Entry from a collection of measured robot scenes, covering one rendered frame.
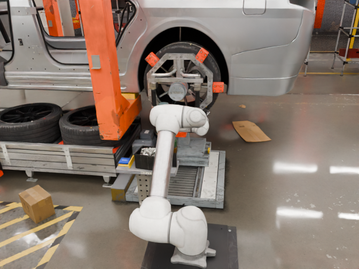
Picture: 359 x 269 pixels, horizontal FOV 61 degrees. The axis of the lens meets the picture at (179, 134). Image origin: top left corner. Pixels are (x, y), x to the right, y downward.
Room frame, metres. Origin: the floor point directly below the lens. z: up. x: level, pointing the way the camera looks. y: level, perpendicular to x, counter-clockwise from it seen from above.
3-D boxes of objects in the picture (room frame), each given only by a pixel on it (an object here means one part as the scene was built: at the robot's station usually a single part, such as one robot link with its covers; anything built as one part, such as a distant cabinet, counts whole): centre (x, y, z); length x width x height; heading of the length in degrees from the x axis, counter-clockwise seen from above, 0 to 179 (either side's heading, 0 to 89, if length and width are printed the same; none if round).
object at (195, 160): (2.62, -0.04, 0.13); 0.50 x 0.36 x 0.10; 80
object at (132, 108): (2.56, 0.48, 0.69); 0.52 x 0.17 x 0.35; 170
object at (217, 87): (2.40, -0.33, 0.85); 0.09 x 0.08 x 0.07; 80
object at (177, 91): (2.38, 0.00, 0.85); 0.21 x 0.14 x 0.14; 170
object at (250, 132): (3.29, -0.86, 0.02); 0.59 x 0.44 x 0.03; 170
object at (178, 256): (1.17, -0.06, 0.35); 0.22 x 0.18 x 0.06; 79
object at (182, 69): (2.31, -0.09, 1.03); 0.19 x 0.18 x 0.11; 170
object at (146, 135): (2.47, 0.29, 0.26); 0.42 x 0.18 x 0.35; 170
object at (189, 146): (2.62, -0.04, 0.32); 0.40 x 0.30 x 0.28; 80
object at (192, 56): (2.45, -0.02, 0.85); 0.54 x 0.07 x 0.54; 80
